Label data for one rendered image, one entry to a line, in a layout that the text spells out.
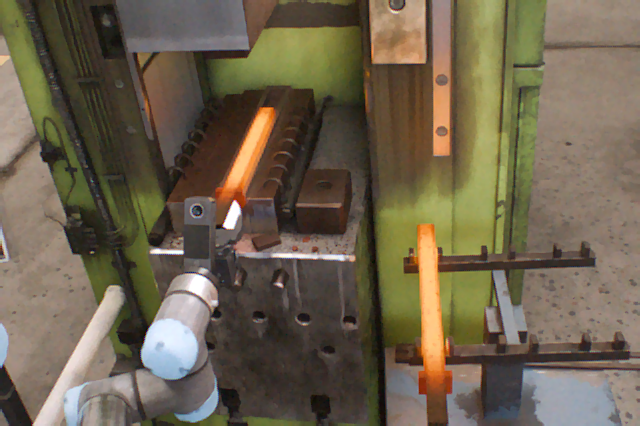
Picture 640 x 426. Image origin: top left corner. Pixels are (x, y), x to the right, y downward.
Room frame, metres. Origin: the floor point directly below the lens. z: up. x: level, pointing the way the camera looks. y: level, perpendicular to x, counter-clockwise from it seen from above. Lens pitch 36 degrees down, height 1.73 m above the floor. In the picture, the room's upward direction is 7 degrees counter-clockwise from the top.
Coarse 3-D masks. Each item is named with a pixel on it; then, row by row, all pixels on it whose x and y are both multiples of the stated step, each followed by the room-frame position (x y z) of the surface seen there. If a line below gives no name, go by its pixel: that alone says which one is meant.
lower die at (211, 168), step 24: (240, 96) 1.53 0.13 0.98; (264, 96) 1.48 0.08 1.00; (288, 96) 1.48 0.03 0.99; (312, 96) 1.49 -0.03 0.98; (216, 120) 1.43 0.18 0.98; (240, 120) 1.40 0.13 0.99; (216, 144) 1.33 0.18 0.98; (240, 144) 1.29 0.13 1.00; (264, 144) 1.28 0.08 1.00; (288, 144) 1.28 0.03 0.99; (192, 168) 1.25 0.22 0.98; (216, 168) 1.23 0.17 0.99; (264, 168) 1.20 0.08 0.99; (288, 168) 1.22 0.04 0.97; (192, 192) 1.15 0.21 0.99; (264, 192) 1.12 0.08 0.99; (264, 216) 1.10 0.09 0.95
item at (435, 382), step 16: (432, 224) 1.05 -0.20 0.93; (432, 240) 1.01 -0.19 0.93; (432, 256) 0.97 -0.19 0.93; (432, 272) 0.93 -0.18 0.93; (432, 288) 0.89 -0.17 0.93; (432, 304) 0.85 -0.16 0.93; (432, 320) 0.82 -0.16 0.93; (432, 336) 0.79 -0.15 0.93; (432, 352) 0.76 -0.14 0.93; (432, 368) 0.73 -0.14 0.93; (432, 384) 0.69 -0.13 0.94; (448, 384) 0.70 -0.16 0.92; (432, 400) 0.66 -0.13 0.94; (432, 416) 0.64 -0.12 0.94
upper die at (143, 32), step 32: (128, 0) 1.14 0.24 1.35; (160, 0) 1.13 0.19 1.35; (192, 0) 1.12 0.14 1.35; (224, 0) 1.10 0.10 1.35; (256, 0) 1.17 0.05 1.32; (128, 32) 1.14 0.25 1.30; (160, 32) 1.13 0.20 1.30; (192, 32) 1.12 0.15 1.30; (224, 32) 1.11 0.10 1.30; (256, 32) 1.15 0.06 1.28
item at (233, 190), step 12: (264, 108) 1.41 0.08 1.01; (264, 120) 1.36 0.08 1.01; (252, 132) 1.31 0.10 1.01; (264, 132) 1.32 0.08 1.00; (252, 144) 1.27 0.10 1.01; (240, 156) 1.23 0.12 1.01; (252, 156) 1.22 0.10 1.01; (240, 168) 1.19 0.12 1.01; (228, 180) 1.15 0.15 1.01; (240, 180) 1.14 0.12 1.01; (216, 192) 1.11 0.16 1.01; (228, 192) 1.10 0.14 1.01; (240, 192) 1.10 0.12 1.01; (216, 204) 1.07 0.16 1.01; (228, 204) 1.07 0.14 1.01; (240, 204) 1.10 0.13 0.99; (216, 216) 1.04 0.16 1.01; (216, 228) 1.01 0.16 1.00
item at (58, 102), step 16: (16, 0) 1.34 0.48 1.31; (32, 0) 1.32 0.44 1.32; (32, 16) 1.31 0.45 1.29; (32, 32) 1.31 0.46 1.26; (48, 64) 1.32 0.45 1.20; (48, 80) 1.31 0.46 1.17; (64, 96) 1.32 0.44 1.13; (64, 112) 1.31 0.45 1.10; (80, 144) 1.31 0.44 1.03; (80, 160) 1.31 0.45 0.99; (96, 192) 1.31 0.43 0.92; (112, 224) 1.32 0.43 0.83; (112, 240) 1.31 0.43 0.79; (128, 272) 1.32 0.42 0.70; (128, 288) 1.31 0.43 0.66; (128, 320) 1.33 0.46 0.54; (144, 320) 1.33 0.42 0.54; (128, 336) 1.29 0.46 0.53; (144, 336) 1.30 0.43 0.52
